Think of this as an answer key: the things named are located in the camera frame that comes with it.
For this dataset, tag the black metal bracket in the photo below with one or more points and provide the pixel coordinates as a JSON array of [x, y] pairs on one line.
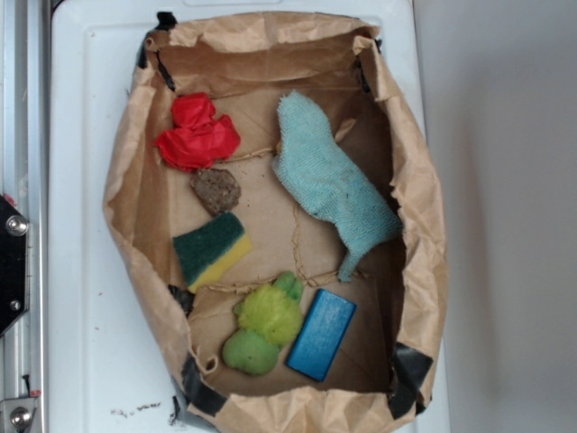
[[14, 265]]

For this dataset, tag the crumpled red paper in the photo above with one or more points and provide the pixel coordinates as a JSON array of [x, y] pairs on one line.
[[197, 139]]

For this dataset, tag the blue wooden block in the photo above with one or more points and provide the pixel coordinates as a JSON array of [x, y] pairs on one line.
[[321, 335]]

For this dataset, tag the light blue terry cloth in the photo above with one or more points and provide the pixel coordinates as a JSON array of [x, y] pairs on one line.
[[327, 184]]

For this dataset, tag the green fuzzy plush toy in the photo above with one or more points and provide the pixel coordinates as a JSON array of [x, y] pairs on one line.
[[269, 318]]

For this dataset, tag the silver corner bracket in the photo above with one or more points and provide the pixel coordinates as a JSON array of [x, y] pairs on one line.
[[17, 415]]

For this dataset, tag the brown paper bag bin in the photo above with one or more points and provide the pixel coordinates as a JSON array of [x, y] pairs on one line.
[[383, 372]]

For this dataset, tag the green and yellow sponge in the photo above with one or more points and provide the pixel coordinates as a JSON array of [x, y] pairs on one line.
[[205, 254]]

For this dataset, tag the aluminium frame rail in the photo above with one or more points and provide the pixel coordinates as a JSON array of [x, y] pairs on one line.
[[25, 117]]

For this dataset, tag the brown speckled stone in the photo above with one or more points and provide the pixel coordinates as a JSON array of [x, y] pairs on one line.
[[217, 190]]

